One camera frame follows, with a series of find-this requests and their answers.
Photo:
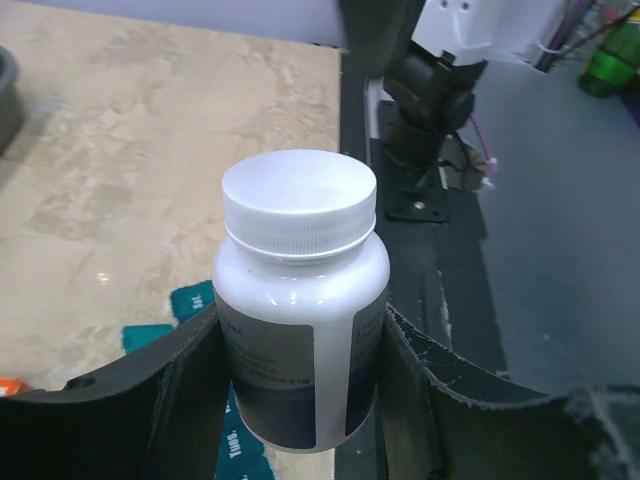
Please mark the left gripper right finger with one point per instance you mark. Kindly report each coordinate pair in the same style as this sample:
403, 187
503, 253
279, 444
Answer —
445, 418

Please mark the white bottle cap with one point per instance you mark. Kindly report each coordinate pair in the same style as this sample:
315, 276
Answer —
299, 203

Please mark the grey fruit tray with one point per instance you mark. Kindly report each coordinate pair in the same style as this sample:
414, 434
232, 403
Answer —
12, 112

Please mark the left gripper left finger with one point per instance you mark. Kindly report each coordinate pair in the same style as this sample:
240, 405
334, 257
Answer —
157, 413

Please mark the green object background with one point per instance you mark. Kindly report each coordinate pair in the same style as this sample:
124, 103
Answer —
615, 62

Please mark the white pill bottle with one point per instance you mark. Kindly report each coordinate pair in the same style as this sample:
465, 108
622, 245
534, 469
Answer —
302, 337

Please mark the orange razor box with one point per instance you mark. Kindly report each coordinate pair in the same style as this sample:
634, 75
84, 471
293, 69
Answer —
11, 386

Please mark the black base frame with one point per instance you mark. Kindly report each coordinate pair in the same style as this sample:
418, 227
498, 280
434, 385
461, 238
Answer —
438, 275

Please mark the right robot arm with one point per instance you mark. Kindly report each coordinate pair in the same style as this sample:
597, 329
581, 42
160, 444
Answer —
429, 57

